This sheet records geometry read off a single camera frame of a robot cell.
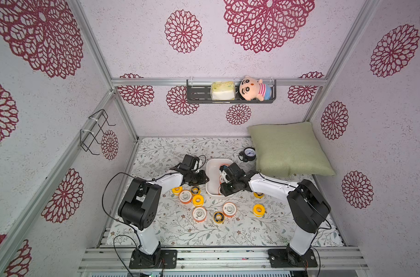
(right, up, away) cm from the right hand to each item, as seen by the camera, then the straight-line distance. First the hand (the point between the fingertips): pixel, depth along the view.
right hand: (221, 187), depth 91 cm
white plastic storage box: (-4, +5, +14) cm, 15 cm away
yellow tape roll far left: (-25, -2, +3) cm, 25 cm away
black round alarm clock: (+19, +18, +18) cm, 31 cm away
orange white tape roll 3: (+4, -10, -4) cm, 11 cm away
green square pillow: (+39, +20, +6) cm, 44 cm away
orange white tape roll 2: (-12, -12, -5) cm, 18 cm away
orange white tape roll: (-19, -5, 0) cm, 20 cm away
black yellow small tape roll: (-14, -2, +3) cm, 14 cm away
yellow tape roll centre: (-13, -8, -2) cm, 16 cm away
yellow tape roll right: (+19, -11, -4) cm, 22 cm away
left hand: (-7, +4, +2) cm, 8 cm away
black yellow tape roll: (-2, -13, -6) cm, 15 cm away
